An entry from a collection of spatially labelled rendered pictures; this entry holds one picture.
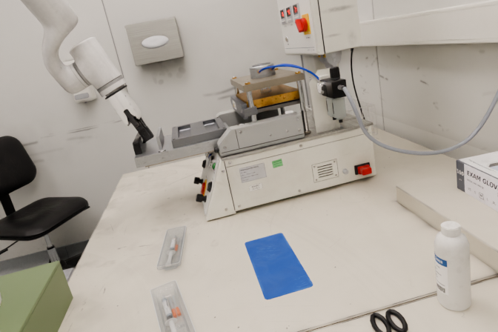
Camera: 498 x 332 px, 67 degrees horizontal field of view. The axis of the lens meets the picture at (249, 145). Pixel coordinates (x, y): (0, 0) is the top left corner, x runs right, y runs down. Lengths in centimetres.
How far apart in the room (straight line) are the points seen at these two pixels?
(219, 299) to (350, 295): 25
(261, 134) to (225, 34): 158
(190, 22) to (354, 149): 168
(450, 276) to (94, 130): 233
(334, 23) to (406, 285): 68
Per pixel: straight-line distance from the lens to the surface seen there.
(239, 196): 109
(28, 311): 83
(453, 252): 67
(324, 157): 113
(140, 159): 111
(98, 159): 272
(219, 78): 257
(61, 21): 110
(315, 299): 76
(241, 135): 105
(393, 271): 82
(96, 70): 115
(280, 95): 112
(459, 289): 71
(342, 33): 111
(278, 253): 90
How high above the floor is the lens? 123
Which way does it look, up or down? 16 degrees down
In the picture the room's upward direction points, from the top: 11 degrees counter-clockwise
